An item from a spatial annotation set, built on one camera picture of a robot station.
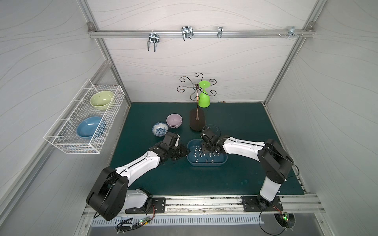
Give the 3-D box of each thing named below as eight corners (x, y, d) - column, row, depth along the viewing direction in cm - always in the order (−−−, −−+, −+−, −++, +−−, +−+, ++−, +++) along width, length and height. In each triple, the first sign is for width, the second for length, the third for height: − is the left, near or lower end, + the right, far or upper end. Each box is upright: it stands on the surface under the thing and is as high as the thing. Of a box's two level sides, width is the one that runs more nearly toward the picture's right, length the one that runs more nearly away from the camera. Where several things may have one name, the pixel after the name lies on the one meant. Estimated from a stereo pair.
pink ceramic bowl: (166, 130, 106) (165, 124, 101) (168, 119, 113) (167, 113, 108) (182, 130, 106) (181, 124, 101) (182, 119, 113) (182, 113, 108)
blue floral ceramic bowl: (151, 136, 100) (150, 134, 97) (154, 124, 107) (153, 121, 104) (167, 136, 100) (166, 134, 97) (169, 124, 107) (168, 121, 104)
